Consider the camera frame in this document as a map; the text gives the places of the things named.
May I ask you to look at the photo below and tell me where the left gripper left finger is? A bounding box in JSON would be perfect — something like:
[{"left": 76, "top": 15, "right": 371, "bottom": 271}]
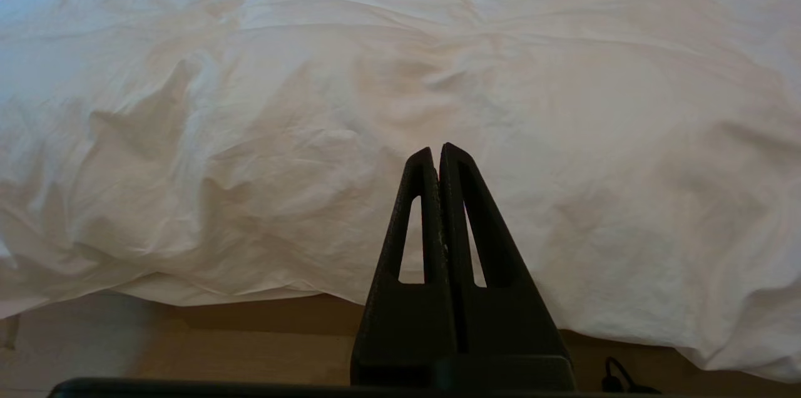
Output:
[{"left": 350, "top": 147, "right": 457, "bottom": 386}]

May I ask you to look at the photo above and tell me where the white duvet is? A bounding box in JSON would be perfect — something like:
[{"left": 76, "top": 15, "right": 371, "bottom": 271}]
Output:
[{"left": 0, "top": 0, "right": 801, "bottom": 383}]

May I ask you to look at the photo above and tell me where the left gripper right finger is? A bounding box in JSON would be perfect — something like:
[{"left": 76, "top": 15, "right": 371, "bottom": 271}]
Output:
[{"left": 439, "top": 142, "right": 576, "bottom": 391}]

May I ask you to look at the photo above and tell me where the black cable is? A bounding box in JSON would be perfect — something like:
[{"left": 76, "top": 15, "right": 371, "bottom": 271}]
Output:
[{"left": 601, "top": 357, "right": 661, "bottom": 394}]

